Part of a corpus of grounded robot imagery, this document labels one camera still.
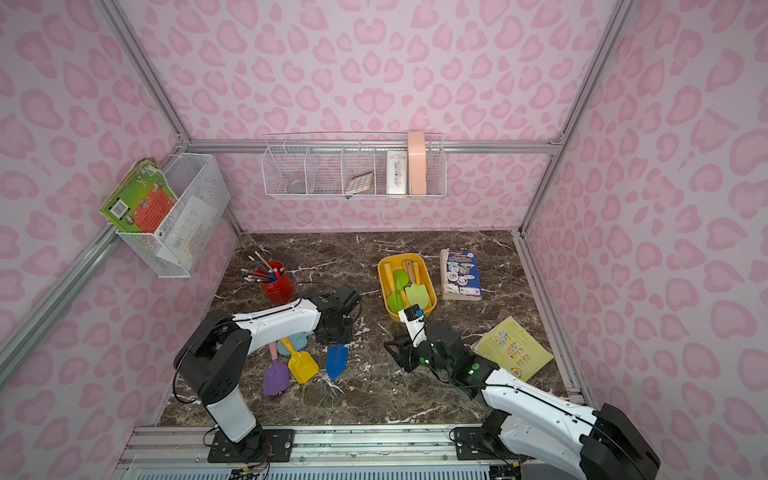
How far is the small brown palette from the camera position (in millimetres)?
921

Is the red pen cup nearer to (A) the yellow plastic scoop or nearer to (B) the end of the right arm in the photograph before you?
(A) the yellow plastic scoop

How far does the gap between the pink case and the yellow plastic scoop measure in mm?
587

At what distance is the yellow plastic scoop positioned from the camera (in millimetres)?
855

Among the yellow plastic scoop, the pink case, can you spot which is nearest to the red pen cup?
the yellow plastic scoop

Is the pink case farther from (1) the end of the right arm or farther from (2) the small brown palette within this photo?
(1) the end of the right arm

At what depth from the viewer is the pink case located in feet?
2.68

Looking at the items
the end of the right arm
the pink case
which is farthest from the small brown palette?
the end of the right arm
